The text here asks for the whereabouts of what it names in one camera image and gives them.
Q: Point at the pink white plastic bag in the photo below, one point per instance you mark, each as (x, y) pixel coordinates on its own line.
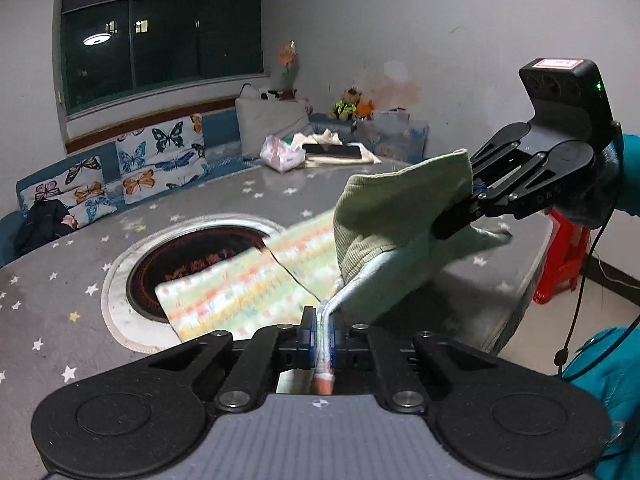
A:
(280, 156)

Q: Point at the grey plain pillow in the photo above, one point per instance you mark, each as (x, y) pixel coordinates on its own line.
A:
(258, 119)

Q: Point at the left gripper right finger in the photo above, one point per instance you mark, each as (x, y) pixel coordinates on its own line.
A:
(367, 360)

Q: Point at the small butterfly pillow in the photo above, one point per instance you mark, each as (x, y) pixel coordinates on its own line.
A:
(81, 189)

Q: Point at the blue sofa bench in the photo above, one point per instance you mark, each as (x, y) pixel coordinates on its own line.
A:
(222, 152)

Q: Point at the cream folded cloth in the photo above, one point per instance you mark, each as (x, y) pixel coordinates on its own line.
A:
(330, 137)

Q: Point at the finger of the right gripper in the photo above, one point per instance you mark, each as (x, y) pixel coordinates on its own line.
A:
(480, 188)
(463, 213)

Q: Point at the teal sleeved forearm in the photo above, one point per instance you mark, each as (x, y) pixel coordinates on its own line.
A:
(607, 364)

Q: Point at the artificial flower bouquet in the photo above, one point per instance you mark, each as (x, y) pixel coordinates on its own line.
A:
(288, 58)

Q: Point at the teddy bear yellow vest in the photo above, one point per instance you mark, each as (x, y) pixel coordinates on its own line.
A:
(345, 109)

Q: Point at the large butterfly pillow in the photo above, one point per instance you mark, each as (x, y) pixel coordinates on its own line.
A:
(161, 158)

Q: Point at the black backpack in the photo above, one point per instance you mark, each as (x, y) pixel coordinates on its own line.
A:
(46, 222)

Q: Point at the black round induction cooktop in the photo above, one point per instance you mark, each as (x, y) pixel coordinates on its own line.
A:
(183, 256)

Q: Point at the black tablet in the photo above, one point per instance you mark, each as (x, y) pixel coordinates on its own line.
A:
(332, 150)

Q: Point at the panda plush toy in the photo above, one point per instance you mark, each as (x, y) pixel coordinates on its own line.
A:
(250, 92)

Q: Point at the dark window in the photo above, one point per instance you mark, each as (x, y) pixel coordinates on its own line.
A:
(112, 49)

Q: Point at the red plastic stool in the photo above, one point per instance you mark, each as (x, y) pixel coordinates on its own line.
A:
(564, 258)

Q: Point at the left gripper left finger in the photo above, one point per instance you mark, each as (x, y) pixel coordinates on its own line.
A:
(271, 351)

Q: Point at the colourful patterned baby garment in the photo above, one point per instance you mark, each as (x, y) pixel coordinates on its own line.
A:
(360, 258)

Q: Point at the orange plush toy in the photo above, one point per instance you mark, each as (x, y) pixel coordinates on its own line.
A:
(364, 110)

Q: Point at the clear plastic storage box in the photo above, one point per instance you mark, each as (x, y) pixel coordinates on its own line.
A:
(394, 134)

